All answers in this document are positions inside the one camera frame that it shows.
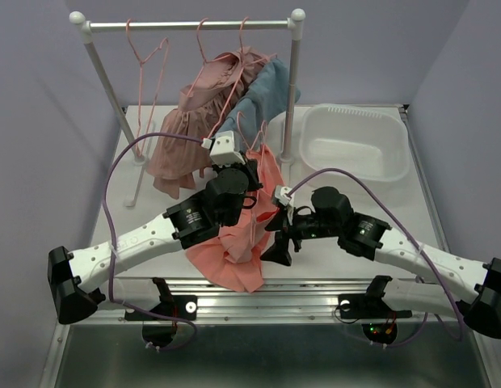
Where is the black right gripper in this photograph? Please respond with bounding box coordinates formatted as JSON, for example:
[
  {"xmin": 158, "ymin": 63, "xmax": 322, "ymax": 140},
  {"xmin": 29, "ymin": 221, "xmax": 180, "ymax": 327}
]
[{"xmin": 259, "ymin": 206, "xmax": 340, "ymax": 266}]

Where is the salmon orange skirt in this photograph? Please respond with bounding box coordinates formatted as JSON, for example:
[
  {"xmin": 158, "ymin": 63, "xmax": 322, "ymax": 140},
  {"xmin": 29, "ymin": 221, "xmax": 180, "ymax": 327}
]
[{"xmin": 186, "ymin": 145, "xmax": 284, "ymax": 293}]

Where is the blue denim garment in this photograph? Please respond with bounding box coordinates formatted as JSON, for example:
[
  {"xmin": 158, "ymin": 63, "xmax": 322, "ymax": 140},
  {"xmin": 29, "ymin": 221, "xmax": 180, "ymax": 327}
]
[{"xmin": 217, "ymin": 58, "xmax": 289, "ymax": 143}]

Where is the dusty pink pleated skirt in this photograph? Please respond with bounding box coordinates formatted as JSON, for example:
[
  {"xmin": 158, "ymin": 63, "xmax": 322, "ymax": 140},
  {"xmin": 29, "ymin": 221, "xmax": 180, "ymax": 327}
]
[{"xmin": 147, "ymin": 47, "xmax": 271, "ymax": 199}]

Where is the pink wire hanger of denim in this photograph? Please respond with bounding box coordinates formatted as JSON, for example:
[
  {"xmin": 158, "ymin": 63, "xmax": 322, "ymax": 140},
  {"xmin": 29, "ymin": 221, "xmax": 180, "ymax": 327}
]
[{"xmin": 208, "ymin": 16, "xmax": 277, "ymax": 138}]

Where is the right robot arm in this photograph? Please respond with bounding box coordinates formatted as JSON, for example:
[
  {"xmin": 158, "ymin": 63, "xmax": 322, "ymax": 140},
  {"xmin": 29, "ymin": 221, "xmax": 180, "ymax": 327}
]
[{"xmin": 261, "ymin": 186, "xmax": 501, "ymax": 339}]

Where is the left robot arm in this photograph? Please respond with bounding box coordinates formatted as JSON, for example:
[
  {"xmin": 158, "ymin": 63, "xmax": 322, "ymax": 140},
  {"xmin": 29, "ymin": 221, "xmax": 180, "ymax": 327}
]
[{"xmin": 48, "ymin": 158, "xmax": 263, "ymax": 324}]

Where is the white plastic basket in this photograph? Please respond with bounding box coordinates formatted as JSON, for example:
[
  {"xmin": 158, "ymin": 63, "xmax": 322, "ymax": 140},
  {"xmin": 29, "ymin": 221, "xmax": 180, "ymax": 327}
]
[{"xmin": 284, "ymin": 103, "xmax": 410, "ymax": 191}]

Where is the white clothes rack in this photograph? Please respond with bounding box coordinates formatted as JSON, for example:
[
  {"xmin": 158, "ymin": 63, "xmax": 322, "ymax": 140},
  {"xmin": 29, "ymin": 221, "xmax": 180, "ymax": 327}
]
[{"xmin": 69, "ymin": 8, "xmax": 307, "ymax": 208}]

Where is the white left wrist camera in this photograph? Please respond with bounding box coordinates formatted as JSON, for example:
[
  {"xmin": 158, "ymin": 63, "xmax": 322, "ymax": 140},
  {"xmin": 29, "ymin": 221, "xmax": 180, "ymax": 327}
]
[{"xmin": 201, "ymin": 131, "xmax": 246, "ymax": 167}]

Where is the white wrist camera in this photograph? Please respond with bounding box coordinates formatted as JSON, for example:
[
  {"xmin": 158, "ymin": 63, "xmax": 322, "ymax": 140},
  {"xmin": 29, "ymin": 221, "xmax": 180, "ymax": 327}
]
[
  {"xmin": 272, "ymin": 185, "xmax": 293, "ymax": 208},
  {"xmin": 201, "ymin": 131, "xmax": 246, "ymax": 167}
]

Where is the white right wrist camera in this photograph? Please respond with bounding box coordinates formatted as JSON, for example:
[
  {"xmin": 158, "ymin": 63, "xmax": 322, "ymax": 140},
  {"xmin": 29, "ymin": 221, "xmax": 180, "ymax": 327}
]
[{"xmin": 272, "ymin": 185, "xmax": 293, "ymax": 208}]

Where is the aluminium mounting rail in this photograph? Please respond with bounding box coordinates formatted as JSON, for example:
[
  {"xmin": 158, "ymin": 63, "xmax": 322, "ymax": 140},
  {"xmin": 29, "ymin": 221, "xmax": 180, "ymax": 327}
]
[{"xmin": 112, "ymin": 278, "xmax": 469, "ymax": 324}]

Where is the pink wire hanger far left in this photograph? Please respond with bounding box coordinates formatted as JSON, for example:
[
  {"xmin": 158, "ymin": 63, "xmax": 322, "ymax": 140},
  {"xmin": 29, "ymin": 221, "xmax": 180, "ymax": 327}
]
[{"xmin": 124, "ymin": 18, "xmax": 171, "ymax": 161}]

